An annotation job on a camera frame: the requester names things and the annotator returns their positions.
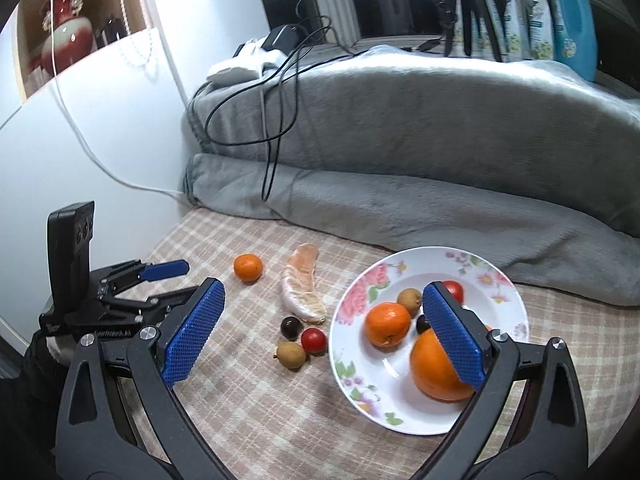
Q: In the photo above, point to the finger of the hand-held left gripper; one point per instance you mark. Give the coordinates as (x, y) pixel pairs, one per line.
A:
(165, 270)
(145, 305)

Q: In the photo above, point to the beaded light strip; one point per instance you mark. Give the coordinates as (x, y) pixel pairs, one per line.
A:
(135, 10)

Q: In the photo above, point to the dark bottle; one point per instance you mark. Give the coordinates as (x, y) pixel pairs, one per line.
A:
(112, 30)

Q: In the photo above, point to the beige plaid tablecloth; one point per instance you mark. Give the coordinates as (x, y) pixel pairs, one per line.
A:
(280, 410)

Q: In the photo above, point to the small mandarin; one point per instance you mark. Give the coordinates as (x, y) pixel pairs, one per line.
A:
(387, 324)
(248, 267)

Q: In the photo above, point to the brown longan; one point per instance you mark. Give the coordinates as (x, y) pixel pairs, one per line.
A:
(409, 301)
(291, 355)

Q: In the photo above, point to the peeled pomelo segment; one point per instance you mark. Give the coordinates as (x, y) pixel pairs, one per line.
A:
(300, 295)

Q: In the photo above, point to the large orange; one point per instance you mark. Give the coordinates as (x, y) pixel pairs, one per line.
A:
(435, 370)

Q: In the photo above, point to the blue detergent bottle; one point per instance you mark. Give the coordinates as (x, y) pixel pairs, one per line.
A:
(575, 25)

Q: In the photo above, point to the red cherry tomato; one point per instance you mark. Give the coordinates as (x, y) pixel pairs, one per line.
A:
(313, 341)
(454, 290)

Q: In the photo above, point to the white floral plate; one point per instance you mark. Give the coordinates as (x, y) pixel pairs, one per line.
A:
(385, 375)

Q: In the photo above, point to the rolled grey blanket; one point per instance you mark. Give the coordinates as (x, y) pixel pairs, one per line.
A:
(400, 220)

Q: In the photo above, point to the dark grape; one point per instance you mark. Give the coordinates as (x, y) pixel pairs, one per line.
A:
(422, 325)
(290, 327)

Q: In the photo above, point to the black power adapter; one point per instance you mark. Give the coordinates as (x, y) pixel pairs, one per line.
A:
(282, 37)

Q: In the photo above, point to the red and white vase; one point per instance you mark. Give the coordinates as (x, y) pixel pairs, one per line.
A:
(65, 45)

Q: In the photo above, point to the grey fleece blanket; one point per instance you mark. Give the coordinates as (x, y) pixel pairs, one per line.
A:
(425, 120)

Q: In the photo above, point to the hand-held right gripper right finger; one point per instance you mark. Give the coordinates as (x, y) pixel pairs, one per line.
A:
(452, 335)

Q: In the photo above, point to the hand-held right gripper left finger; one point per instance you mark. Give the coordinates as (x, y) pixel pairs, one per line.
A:
(192, 330)

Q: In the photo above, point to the white power strip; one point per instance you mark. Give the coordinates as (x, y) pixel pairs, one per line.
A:
(235, 67)

